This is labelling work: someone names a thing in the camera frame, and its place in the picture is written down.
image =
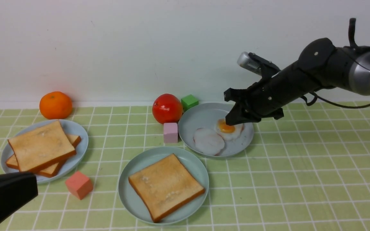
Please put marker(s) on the light blue front plate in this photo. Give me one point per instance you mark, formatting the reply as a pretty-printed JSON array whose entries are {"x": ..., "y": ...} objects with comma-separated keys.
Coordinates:
[{"x": 136, "y": 207}]

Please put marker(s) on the white ham slice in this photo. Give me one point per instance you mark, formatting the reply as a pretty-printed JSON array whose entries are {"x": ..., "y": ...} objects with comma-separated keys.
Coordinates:
[{"x": 208, "y": 142}]

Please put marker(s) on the pink cube block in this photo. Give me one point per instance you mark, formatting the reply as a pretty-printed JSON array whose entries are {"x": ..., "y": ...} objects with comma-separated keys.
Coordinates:
[{"x": 170, "y": 133}]

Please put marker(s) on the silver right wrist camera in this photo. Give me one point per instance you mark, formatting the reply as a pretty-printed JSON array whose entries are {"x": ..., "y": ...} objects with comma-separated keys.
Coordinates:
[{"x": 257, "y": 65}]

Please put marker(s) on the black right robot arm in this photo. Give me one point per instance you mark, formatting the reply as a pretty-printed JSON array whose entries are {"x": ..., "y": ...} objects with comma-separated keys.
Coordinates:
[{"x": 320, "y": 65}]

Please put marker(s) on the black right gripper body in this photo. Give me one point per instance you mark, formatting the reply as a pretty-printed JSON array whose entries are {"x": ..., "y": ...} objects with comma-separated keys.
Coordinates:
[{"x": 269, "y": 95}]

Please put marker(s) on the green cube block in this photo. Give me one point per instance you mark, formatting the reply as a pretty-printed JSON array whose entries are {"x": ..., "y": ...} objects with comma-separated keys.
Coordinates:
[{"x": 189, "y": 101}]

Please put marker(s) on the light blue bread plate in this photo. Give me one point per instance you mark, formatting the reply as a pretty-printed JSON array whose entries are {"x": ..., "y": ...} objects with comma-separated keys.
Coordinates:
[{"x": 69, "y": 127}]

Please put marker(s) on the red tomato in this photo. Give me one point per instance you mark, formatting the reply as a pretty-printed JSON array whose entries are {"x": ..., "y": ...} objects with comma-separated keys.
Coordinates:
[{"x": 167, "y": 109}]

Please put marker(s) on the light blue egg plate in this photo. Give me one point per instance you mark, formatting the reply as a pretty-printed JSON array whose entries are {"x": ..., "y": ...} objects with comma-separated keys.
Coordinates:
[{"x": 206, "y": 116}]

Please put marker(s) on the fried egg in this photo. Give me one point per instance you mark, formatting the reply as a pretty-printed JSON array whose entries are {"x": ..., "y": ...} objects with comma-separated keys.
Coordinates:
[{"x": 228, "y": 132}]

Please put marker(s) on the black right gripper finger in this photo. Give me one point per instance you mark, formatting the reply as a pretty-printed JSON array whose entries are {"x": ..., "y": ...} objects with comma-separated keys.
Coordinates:
[{"x": 241, "y": 115}]

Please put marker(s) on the orange mandarin fruit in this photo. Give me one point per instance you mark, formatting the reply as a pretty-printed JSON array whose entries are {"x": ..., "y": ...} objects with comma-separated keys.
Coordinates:
[{"x": 56, "y": 105}]

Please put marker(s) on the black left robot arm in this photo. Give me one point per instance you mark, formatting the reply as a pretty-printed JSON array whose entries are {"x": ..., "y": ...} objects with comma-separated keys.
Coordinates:
[{"x": 16, "y": 190}]

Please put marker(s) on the salmon red cube block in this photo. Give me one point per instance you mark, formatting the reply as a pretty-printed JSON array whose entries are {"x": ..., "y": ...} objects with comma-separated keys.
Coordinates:
[{"x": 79, "y": 185}]

